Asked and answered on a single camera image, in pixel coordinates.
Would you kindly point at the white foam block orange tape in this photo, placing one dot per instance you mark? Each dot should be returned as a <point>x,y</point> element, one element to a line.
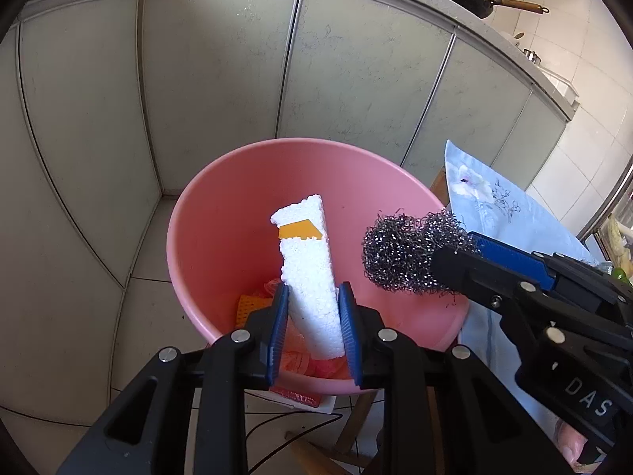
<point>309,277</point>

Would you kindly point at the pink plastic bucket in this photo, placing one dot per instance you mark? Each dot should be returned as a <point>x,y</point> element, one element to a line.
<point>222,237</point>

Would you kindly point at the person's right hand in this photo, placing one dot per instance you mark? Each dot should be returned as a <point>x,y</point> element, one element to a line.
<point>568,443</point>

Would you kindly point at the white red printed packet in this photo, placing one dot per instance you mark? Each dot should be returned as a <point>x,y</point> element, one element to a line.
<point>321,404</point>

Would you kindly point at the wooden stick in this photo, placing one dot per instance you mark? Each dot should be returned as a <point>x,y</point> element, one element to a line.
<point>311,457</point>

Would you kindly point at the light blue floral cloth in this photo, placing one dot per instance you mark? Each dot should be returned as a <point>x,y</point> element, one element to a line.
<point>494,217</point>

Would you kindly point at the small steel pot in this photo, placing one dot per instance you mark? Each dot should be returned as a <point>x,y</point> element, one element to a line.
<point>531,54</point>

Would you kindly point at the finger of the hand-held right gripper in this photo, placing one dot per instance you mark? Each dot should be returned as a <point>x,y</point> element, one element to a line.
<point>509,257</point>
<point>465,272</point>

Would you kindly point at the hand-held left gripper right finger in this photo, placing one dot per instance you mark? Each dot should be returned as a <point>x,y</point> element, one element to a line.
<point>350,341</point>

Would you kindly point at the steel wool scrubber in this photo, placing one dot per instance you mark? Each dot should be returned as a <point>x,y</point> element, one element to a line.
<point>395,257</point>

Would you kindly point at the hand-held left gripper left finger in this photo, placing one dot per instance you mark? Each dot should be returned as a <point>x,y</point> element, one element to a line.
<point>277,336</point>

